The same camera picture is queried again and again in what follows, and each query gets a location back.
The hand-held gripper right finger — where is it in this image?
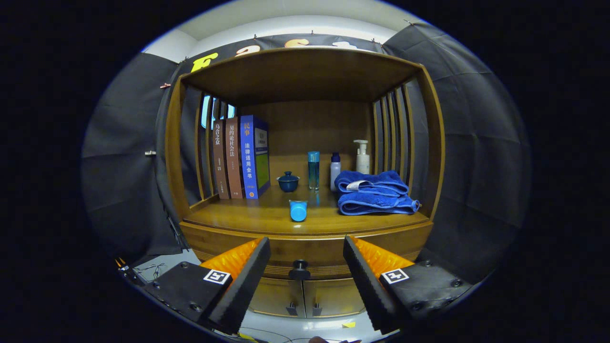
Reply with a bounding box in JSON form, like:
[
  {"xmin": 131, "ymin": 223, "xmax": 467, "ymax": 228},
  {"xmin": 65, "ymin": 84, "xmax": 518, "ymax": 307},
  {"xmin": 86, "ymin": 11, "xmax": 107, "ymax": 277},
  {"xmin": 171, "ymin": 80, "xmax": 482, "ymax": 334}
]
[{"xmin": 343, "ymin": 235, "xmax": 473, "ymax": 334}]

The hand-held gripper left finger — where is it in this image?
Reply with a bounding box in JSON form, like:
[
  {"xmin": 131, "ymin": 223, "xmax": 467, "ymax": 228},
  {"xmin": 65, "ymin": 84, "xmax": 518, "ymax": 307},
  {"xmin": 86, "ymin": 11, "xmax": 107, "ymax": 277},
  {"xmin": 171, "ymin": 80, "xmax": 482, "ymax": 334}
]
[{"xmin": 142, "ymin": 237, "xmax": 272, "ymax": 335}]

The wooden drawer with black knob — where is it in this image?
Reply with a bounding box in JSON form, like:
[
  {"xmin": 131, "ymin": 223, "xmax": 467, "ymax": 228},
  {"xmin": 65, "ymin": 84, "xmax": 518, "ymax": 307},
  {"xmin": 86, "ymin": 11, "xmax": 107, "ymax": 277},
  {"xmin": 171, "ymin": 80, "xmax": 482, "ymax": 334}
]
[{"xmin": 183, "ymin": 233, "xmax": 429, "ymax": 281}]

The wooden countertop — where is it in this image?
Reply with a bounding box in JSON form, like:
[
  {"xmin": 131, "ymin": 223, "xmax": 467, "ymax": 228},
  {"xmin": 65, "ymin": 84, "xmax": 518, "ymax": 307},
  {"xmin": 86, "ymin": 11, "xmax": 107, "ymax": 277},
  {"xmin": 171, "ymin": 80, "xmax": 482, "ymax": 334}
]
[{"xmin": 181, "ymin": 183, "xmax": 432, "ymax": 239}]

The wooden cabinet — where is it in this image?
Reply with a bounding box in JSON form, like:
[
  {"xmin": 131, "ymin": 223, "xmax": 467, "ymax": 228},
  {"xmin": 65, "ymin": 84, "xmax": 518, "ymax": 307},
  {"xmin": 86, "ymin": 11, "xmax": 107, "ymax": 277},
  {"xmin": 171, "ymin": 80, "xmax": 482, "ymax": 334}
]
[{"xmin": 164, "ymin": 46, "xmax": 446, "ymax": 319}]

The folded blue towel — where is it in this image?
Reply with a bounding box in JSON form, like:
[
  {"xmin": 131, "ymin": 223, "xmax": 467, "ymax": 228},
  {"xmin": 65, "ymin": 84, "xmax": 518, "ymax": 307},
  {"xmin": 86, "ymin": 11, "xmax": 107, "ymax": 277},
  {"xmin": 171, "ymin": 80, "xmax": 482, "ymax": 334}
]
[{"xmin": 334, "ymin": 170, "xmax": 421, "ymax": 216}]

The blue lidded teacup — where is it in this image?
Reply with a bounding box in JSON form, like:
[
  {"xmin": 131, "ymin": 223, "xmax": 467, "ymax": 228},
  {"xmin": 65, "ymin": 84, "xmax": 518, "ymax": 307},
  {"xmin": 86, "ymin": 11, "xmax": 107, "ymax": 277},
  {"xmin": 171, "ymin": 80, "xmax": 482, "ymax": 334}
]
[{"xmin": 276, "ymin": 171, "xmax": 301, "ymax": 193}]

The white bottle with blue cap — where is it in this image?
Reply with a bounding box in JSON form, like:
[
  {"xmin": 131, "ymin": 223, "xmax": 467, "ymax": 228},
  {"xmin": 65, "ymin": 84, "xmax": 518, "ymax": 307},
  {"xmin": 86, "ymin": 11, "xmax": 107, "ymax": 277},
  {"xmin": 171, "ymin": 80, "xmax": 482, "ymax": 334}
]
[{"xmin": 330, "ymin": 152, "xmax": 342, "ymax": 192}]

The black floor equipment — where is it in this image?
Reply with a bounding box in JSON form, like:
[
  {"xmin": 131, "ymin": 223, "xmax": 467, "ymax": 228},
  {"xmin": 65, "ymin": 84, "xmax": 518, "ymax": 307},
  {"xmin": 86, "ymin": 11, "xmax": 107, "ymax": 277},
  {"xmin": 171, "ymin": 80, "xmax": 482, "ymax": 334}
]
[{"xmin": 116, "ymin": 260, "xmax": 143, "ymax": 286}]

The white pump bottle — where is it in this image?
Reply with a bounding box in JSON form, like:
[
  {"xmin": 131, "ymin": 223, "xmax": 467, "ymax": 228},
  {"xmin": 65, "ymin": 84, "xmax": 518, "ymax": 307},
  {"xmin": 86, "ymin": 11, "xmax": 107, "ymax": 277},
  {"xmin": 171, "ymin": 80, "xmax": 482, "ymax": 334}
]
[{"xmin": 353, "ymin": 139, "xmax": 370, "ymax": 175}]

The dark brown book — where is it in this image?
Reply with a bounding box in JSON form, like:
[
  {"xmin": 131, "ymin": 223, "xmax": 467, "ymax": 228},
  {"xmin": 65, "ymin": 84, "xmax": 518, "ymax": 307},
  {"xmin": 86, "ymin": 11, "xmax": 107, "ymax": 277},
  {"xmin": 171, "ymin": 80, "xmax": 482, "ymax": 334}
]
[{"xmin": 211, "ymin": 120, "xmax": 231, "ymax": 200}]

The clear blue tall bottle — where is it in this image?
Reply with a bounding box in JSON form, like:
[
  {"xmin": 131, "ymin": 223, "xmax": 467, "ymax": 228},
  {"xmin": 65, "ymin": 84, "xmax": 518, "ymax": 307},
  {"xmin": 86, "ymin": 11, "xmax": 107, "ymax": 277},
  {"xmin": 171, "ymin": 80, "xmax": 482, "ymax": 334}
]
[{"xmin": 307, "ymin": 151, "xmax": 320, "ymax": 191}]

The thick blue book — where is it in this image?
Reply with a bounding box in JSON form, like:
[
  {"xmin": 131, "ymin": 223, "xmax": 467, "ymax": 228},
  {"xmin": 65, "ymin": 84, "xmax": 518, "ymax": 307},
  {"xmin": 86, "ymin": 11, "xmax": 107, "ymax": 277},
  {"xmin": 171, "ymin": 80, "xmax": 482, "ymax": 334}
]
[{"xmin": 240, "ymin": 114, "xmax": 271, "ymax": 200}]

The reddish brown book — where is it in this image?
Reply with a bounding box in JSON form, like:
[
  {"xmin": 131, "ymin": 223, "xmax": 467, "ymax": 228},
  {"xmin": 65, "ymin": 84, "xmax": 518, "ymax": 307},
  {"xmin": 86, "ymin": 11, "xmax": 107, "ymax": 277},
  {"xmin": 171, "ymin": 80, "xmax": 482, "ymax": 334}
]
[{"xmin": 224, "ymin": 117, "xmax": 245, "ymax": 199}]

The black floor cable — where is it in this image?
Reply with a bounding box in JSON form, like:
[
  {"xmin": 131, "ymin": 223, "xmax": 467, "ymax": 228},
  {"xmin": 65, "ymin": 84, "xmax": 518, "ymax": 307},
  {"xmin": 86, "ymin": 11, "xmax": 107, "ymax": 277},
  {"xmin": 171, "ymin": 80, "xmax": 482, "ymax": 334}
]
[{"xmin": 243, "ymin": 326, "xmax": 310, "ymax": 343}]

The thin floor cable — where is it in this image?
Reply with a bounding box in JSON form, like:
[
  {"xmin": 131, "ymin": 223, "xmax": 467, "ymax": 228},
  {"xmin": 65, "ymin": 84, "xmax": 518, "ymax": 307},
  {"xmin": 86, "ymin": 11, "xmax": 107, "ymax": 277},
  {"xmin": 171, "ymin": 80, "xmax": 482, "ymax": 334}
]
[{"xmin": 133, "ymin": 263, "xmax": 166, "ymax": 281}]

